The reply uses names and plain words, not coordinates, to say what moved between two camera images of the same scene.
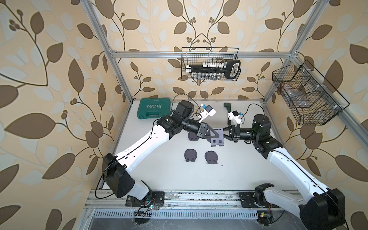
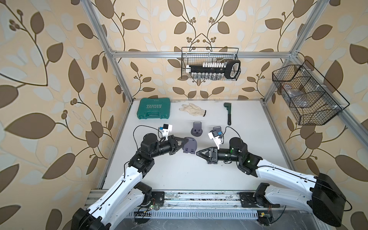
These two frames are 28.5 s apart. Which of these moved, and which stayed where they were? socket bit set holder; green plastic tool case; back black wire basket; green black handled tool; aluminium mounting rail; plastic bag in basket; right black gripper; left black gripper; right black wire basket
Moved: left black gripper; right black gripper
Stayed: green plastic tool case; back black wire basket; plastic bag in basket; right black wire basket; socket bit set holder; green black handled tool; aluminium mounting rail
